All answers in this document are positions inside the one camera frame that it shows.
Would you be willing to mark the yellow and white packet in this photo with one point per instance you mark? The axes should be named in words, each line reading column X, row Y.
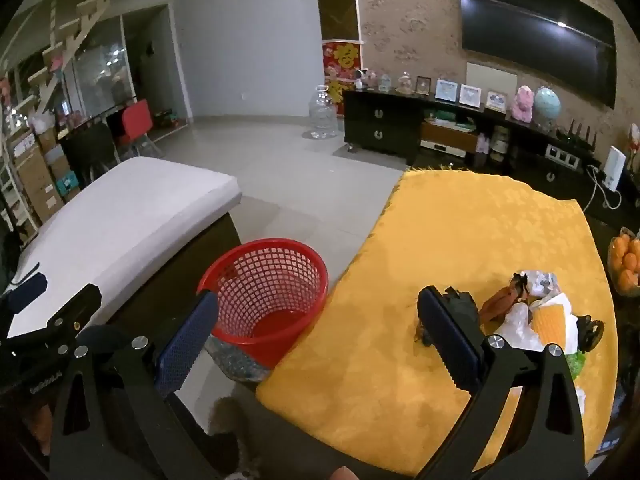
column 547, row 325

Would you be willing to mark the black router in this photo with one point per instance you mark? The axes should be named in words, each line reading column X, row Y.
column 577, row 137

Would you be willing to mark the brown box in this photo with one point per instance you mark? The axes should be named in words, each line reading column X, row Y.
column 447, row 135

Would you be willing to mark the black chair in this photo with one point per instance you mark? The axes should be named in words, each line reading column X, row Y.
column 90, row 147

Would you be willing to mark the pink plush toy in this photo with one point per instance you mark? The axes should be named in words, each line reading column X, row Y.
column 522, row 105

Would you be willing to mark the small glass jar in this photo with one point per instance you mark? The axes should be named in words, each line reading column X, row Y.
column 385, row 82

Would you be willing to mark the wooden stepped shelf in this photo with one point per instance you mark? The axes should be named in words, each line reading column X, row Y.
column 60, row 50

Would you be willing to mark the small dark photo frame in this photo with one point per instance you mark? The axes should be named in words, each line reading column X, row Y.
column 423, row 85

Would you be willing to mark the black flat television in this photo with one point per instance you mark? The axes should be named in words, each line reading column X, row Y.
column 525, row 20

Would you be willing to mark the yellow table cloth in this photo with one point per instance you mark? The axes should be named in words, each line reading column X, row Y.
column 400, row 240

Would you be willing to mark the cat figurine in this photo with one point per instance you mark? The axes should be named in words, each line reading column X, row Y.
column 634, row 140

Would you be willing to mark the dark packet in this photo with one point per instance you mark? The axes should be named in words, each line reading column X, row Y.
column 462, row 305

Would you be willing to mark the small pink bottle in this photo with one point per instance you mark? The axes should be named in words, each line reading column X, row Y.
column 482, row 143

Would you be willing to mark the person's left hand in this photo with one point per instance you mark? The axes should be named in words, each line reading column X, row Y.
column 41, row 425

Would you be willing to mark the green packets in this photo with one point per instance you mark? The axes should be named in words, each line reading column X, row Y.
column 447, row 119

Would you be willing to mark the printed plastic wrapper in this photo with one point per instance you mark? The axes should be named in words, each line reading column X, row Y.
column 542, row 280

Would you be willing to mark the white cushioned bench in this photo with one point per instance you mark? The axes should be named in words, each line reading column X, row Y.
column 125, row 220

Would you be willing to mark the black wrapper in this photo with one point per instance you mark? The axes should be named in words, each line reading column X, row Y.
column 590, row 332

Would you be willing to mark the pile of oranges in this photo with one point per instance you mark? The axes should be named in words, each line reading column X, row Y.
column 627, row 260

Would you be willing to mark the green wrapper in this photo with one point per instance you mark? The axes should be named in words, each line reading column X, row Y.
column 576, row 362

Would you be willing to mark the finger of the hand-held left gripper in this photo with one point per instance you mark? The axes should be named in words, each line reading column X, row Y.
column 72, row 310
column 27, row 292

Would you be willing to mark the pale blue globe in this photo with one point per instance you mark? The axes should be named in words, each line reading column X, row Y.
column 547, row 102

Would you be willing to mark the red festive poster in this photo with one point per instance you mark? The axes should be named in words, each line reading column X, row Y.
column 340, row 60

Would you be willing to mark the stack of cardboard boxes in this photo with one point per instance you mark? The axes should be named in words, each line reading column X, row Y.
column 42, row 175

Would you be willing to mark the stacked jars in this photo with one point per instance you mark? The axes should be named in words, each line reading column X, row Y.
column 500, row 141

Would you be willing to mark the red plastic mesh basket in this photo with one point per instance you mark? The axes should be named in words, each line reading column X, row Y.
column 280, row 325

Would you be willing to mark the brown wrapper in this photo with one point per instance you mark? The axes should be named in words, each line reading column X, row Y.
column 497, row 305

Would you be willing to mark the glass dome ornament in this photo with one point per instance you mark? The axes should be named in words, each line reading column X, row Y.
column 405, row 82

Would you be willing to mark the clear plastic bag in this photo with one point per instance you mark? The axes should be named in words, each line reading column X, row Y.
column 235, row 360

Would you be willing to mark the black television cabinet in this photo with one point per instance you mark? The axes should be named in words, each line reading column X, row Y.
column 390, row 120

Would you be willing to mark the white panel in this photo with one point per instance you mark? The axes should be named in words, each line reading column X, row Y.
column 492, row 75

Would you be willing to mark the red chair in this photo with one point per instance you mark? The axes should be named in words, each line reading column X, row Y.
column 136, row 120

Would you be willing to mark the white toy robot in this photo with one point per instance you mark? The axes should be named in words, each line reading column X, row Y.
column 361, row 79

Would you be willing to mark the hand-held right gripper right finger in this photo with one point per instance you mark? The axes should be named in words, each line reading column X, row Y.
column 450, row 340

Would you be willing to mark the glass fruit bowl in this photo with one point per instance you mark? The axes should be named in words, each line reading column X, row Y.
column 612, row 265

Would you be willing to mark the large clear water bottle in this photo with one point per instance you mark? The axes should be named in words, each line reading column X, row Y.
column 322, row 115

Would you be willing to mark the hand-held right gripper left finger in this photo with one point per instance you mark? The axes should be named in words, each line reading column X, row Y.
column 182, row 345

